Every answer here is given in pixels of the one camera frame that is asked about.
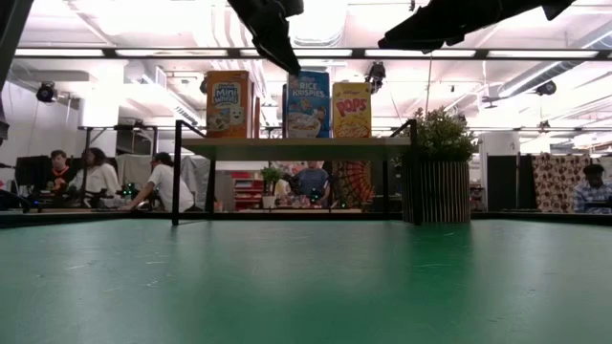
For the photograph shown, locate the yellow Corn Pops cereal box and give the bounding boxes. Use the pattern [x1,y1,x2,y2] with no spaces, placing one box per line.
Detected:
[330,81,373,140]

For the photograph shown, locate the blue Rice Krispies cereal box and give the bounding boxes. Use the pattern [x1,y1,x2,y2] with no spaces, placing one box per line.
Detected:
[281,70,332,140]

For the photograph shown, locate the black ceiling spotlight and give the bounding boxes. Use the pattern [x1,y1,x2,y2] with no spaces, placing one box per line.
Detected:
[35,81,57,104]
[365,60,387,95]
[534,79,558,97]

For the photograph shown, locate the black metal rig frame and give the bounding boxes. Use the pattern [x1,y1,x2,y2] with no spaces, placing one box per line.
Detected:
[0,46,612,229]

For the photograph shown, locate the orange patterned cloth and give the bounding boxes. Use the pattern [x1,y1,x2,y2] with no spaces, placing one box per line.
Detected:
[334,161,377,206]

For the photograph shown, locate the black computer monitor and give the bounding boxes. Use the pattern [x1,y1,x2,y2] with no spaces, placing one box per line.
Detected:
[13,155,52,192]

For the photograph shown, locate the red storage shelf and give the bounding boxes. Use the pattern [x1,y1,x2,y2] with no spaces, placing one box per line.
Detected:
[232,171,269,211]

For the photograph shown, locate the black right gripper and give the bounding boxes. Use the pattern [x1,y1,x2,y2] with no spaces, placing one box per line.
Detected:
[377,0,578,54]

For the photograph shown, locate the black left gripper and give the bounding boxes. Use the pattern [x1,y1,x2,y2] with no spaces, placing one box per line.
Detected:
[226,0,305,77]

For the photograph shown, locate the orange Mini Wheats cereal box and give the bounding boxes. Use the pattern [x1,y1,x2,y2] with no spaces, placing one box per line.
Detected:
[206,70,262,140]

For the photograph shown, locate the wooden shelf with black legs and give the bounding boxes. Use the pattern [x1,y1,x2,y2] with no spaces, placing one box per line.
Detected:
[170,118,425,226]

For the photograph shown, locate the green table mat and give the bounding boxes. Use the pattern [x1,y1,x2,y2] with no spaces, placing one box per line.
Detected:
[0,218,612,344]

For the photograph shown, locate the person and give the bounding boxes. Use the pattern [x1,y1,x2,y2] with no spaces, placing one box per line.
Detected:
[45,149,77,192]
[291,161,332,207]
[122,151,196,213]
[572,163,612,215]
[71,146,121,197]

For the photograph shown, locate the small plant in white pot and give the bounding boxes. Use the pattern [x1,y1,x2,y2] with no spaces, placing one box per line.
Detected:
[260,166,284,210]

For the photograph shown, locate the flowering plant in ribbed pot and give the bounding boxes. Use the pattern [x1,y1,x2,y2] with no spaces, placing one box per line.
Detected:
[400,107,479,225]

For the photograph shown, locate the floral patterned curtain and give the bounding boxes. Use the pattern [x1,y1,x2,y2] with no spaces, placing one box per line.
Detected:
[531,151,612,214]

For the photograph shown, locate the black partition panel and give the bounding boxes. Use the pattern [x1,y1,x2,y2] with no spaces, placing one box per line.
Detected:
[486,153,533,212]

